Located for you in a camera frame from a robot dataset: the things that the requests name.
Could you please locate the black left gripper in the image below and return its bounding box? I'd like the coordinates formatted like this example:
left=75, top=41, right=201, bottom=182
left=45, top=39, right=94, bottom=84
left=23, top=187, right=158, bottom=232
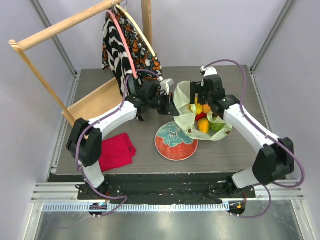
left=148, top=92, right=180, bottom=117

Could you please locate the yellow lemon mango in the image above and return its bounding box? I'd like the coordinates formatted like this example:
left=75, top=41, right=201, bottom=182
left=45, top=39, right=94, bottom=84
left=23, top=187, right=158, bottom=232
left=188, top=97, right=203, bottom=116

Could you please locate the light green plastic bag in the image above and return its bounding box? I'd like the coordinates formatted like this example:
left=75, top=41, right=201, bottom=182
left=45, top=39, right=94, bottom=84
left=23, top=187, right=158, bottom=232
left=173, top=81, right=233, bottom=142

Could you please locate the orange peach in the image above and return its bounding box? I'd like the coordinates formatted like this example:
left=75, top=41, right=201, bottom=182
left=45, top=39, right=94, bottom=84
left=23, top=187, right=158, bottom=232
left=202, top=104, right=211, bottom=114

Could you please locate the red bell pepper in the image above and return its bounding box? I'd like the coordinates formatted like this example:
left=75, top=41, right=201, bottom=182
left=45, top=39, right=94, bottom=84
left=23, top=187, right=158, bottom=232
left=195, top=112, right=207, bottom=122

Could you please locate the yellow green mango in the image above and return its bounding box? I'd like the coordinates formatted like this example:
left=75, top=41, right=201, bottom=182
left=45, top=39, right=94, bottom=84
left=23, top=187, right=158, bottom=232
left=197, top=118, right=211, bottom=134

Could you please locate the green custard apple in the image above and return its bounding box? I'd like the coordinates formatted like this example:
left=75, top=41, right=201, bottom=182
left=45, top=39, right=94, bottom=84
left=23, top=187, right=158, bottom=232
left=210, top=122, right=226, bottom=132

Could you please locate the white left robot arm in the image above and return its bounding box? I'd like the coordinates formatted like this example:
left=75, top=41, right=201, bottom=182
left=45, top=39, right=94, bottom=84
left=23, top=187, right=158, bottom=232
left=66, top=78, right=180, bottom=200

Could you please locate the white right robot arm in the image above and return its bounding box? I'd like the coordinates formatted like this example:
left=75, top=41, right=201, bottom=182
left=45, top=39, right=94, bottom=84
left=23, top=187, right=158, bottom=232
left=189, top=75, right=295, bottom=198

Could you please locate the red patterned plate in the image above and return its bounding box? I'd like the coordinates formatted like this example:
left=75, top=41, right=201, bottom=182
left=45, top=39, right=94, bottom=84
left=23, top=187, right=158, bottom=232
left=154, top=121, right=198, bottom=162

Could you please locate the orange camouflage garment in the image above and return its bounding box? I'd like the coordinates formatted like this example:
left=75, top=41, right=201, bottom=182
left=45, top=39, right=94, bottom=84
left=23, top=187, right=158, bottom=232
left=102, top=7, right=162, bottom=80

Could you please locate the wooden clothes rack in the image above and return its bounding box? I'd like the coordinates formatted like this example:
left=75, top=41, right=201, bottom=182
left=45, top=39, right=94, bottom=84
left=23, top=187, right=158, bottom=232
left=7, top=0, right=154, bottom=128

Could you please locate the magenta folded cloth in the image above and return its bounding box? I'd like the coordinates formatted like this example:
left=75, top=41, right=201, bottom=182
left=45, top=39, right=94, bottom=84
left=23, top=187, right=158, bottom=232
left=99, top=133, right=136, bottom=172

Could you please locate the black white zebra garment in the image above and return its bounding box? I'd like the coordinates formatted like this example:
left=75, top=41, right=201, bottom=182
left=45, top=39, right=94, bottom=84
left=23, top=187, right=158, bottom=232
left=105, top=20, right=139, bottom=96

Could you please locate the pink clothes hanger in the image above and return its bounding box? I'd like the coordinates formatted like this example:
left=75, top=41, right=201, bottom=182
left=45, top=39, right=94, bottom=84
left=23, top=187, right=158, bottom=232
left=107, top=9, right=138, bottom=78

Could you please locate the cream clothes hanger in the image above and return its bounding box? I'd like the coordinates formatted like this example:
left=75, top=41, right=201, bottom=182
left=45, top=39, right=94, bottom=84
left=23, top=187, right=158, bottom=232
left=115, top=4, right=156, bottom=57

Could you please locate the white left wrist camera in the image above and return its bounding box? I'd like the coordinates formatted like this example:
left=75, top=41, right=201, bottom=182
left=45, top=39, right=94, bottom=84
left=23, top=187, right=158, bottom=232
left=159, top=78, right=174, bottom=95

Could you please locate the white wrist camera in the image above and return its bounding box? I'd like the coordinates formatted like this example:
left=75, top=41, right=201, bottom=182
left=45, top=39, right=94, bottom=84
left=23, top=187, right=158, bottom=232
left=200, top=66, right=218, bottom=80
left=159, top=78, right=174, bottom=95

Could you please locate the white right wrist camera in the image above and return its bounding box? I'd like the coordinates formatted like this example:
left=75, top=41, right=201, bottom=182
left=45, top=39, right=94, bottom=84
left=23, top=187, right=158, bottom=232
left=200, top=66, right=218, bottom=80

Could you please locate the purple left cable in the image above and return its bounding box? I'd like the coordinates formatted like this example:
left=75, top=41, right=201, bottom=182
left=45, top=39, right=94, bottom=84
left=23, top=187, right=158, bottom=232
left=74, top=69, right=163, bottom=217

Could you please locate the purple cable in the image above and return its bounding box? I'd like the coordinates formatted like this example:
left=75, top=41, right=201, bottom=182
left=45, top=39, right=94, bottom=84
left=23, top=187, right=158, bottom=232
left=74, top=69, right=163, bottom=217
left=201, top=59, right=306, bottom=220

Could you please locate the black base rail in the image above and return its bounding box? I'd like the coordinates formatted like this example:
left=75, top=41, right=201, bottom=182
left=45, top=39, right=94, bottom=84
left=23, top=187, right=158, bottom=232
left=77, top=173, right=256, bottom=208

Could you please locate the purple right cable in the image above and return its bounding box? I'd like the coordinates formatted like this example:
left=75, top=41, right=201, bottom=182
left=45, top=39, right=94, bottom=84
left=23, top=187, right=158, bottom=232
left=201, top=59, right=306, bottom=220

